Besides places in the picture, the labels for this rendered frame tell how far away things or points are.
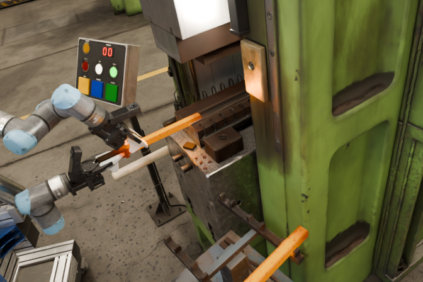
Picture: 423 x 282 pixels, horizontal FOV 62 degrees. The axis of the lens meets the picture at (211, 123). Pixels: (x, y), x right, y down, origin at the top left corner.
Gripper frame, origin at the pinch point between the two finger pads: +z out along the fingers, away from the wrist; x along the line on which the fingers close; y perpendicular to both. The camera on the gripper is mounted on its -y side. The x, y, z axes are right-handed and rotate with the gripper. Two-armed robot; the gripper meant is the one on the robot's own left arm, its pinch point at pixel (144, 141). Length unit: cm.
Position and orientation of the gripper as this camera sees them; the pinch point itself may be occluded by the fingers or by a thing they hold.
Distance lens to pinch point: 130.5
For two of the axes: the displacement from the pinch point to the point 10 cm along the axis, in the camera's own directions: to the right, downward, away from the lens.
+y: -6.5, 7.6, -0.2
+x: 5.2, 4.3, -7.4
